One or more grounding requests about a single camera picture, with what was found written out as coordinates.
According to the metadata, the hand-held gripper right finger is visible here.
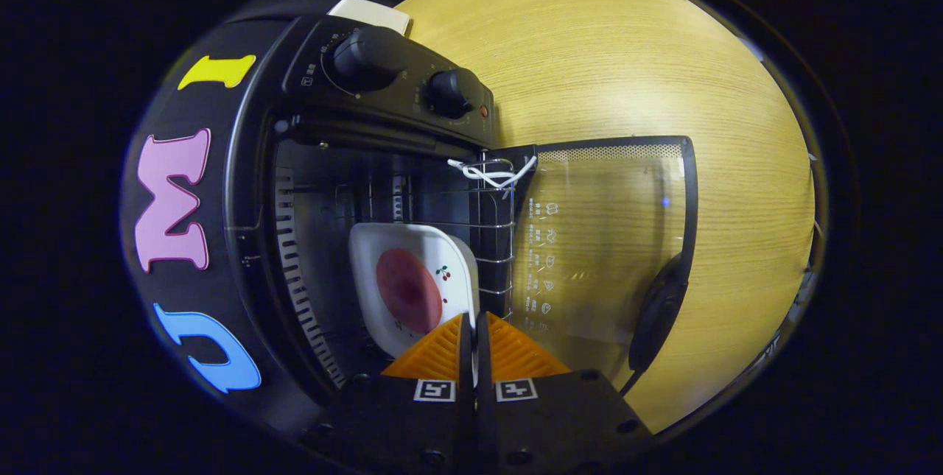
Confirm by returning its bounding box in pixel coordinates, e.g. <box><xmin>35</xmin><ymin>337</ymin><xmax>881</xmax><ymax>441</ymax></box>
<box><xmin>475</xmin><ymin>311</ymin><xmax>656</xmax><ymax>475</ymax></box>

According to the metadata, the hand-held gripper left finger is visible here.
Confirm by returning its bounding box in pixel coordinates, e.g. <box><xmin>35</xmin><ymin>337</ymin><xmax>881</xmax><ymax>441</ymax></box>
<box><xmin>306</xmin><ymin>312</ymin><xmax>476</xmax><ymax>475</ymax></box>

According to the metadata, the round pink ham slice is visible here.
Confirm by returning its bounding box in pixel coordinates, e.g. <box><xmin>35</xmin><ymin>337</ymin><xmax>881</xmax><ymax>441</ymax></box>
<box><xmin>376</xmin><ymin>248</ymin><xmax>444</xmax><ymax>334</ymax></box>

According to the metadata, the white square plate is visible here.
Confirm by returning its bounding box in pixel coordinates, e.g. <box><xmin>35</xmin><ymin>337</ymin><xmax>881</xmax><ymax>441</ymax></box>
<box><xmin>348</xmin><ymin>222</ymin><xmax>481</xmax><ymax>359</ymax></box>

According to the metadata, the black toaster oven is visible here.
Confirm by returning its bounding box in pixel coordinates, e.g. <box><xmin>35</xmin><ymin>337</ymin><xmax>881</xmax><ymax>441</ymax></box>
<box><xmin>225</xmin><ymin>15</ymin><xmax>699</xmax><ymax>432</ymax></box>

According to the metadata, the metal oven rack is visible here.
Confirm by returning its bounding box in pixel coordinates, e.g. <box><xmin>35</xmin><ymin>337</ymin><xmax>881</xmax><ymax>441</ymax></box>
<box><xmin>332</xmin><ymin>157</ymin><xmax>516</xmax><ymax>321</ymax></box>

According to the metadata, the white toaster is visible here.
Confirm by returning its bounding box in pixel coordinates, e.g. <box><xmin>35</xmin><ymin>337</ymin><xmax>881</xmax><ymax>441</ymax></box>
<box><xmin>326</xmin><ymin>0</ymin><xmax>411</xmax><ymax>36</ymax></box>

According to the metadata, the black backdrop cloth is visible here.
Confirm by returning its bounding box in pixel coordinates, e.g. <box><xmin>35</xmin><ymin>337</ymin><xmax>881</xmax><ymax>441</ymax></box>
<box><xmin>120</xmin><ymin>0</ymin><xmax>413</xmax><ymax>446</ymax></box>

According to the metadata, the white string tie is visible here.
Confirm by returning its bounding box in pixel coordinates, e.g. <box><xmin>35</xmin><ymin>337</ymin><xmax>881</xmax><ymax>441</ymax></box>
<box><xmin>448</xmin><ymin>156</ymin><xmax>539</xmax><ymax>189</ymax></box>

